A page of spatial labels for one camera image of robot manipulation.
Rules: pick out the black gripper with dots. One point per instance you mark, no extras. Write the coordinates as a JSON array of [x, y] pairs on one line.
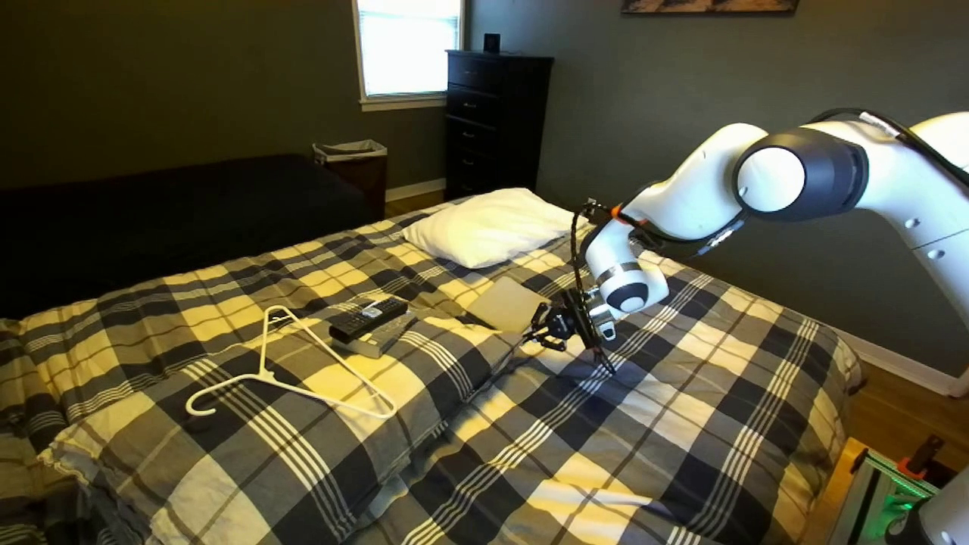
[[584, 316]]

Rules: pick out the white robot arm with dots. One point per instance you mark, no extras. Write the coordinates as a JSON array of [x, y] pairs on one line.
[[808, 177]]

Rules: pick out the plaid bed comforter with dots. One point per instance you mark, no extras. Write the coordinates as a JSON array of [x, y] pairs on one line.
[[654, 426]]

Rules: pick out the white pillow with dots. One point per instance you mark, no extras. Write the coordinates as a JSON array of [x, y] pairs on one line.
[[490, 233]]

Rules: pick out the folded grey cloth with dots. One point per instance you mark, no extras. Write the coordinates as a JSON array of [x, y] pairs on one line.
[[506, 304]]

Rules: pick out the black flat remote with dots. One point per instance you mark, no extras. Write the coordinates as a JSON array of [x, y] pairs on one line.
[[365, 316]]

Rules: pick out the black dresser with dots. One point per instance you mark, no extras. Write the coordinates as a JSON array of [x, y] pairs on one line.
[[497, 124]]

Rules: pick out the dark lined hamper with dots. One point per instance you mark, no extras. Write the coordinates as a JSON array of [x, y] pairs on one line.
[[352, 167]]

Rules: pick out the small dark dresser object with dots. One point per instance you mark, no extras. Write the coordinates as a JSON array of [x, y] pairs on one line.
[[491, 45]]

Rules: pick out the white clothes hanger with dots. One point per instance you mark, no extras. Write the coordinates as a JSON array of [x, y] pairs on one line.
[[264, 381]]

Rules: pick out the bright window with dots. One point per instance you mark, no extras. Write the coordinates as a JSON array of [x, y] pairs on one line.
[[411, 47]]

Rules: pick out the dark daybed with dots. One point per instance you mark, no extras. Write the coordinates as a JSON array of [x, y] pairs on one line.
[[171, 230]]

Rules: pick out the green and wooden frame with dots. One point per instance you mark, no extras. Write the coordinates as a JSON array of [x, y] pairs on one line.
[[887, 496]]

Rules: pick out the framed wall picture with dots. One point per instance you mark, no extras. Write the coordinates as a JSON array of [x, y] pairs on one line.
[[706, 4]]

